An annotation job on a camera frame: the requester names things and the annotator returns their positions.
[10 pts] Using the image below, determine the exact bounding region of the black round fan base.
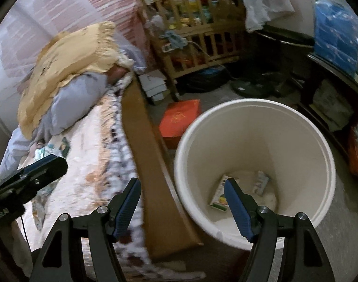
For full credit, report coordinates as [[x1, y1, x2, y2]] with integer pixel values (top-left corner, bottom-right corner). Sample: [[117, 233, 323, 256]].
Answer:
[[230, 73, 282, 98]]

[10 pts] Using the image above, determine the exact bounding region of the wooden crib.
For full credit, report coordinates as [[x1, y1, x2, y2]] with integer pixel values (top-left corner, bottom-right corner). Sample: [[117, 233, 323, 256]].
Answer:
[[141, 0, 247, 100]]

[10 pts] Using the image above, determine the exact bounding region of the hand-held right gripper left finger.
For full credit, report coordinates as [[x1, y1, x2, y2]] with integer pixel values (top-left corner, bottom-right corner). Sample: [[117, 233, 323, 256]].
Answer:
[[29, 178, 142, 282]]

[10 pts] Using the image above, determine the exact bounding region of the white plastic bag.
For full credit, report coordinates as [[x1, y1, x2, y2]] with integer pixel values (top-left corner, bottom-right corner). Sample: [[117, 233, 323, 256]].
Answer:
[[223, 0, 294, 33]]

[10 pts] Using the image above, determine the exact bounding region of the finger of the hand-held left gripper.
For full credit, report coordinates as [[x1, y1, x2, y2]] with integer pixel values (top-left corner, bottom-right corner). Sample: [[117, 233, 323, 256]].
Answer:
[[0, 154, 68, 204]]

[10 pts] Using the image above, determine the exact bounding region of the grey blanket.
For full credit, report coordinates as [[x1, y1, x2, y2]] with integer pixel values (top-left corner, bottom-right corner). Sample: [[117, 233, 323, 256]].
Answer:
[[0, 39, 147, 180]]

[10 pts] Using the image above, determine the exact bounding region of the blue plastic bag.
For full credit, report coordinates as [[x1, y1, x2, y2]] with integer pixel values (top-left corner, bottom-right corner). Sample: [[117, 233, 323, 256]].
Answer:
[[314, 0, 358, 75]]

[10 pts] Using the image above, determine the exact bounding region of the small white green carton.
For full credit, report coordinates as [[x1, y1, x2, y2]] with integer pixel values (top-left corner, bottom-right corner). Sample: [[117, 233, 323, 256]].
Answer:
[[252, 171, 270, 196]]

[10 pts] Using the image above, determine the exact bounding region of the wooden bed side board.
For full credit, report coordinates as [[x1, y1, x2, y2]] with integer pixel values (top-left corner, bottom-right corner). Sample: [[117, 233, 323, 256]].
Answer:
[[122, 76, 204, 260]]

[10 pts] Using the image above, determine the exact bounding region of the white plastic bucket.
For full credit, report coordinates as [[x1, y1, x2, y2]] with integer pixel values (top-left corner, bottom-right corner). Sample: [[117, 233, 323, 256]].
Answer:
[[174, 98, 336, 251]]

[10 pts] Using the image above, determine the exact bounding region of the black bag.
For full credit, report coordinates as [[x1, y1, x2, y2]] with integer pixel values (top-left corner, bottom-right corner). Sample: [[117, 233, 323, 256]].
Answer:
[[179, 66, 231, 93]]

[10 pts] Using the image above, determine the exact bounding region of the pink printed blanket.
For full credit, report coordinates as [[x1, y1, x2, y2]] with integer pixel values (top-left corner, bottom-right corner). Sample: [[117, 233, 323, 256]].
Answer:
[[20, 73, 206, 282]]

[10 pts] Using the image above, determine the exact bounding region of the dark table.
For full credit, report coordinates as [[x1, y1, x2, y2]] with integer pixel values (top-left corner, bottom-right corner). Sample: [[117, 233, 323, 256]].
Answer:
[[255, 25, 315, 49]]

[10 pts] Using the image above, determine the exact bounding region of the white cardboard box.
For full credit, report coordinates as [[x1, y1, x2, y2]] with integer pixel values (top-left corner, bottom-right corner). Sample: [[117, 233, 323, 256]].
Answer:
[[138, 70, 168, 106]]

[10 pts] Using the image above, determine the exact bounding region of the dark wooden shelf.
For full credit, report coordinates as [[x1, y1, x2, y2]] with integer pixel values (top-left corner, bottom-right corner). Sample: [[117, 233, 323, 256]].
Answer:
[[299, 51, 358, 159]]

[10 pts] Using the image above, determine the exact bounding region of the black cable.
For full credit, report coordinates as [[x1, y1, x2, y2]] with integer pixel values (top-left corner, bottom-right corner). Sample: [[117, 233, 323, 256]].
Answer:
[[20, 216, 32, 255]]

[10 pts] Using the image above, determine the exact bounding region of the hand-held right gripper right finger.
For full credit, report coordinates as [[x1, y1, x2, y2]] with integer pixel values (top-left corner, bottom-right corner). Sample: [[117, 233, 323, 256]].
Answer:
[[224, 178, 336, 282]]

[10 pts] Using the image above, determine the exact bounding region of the orange flat box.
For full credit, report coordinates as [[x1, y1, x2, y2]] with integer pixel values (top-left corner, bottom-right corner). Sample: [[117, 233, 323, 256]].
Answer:
[[159, 99, 202, 150]]

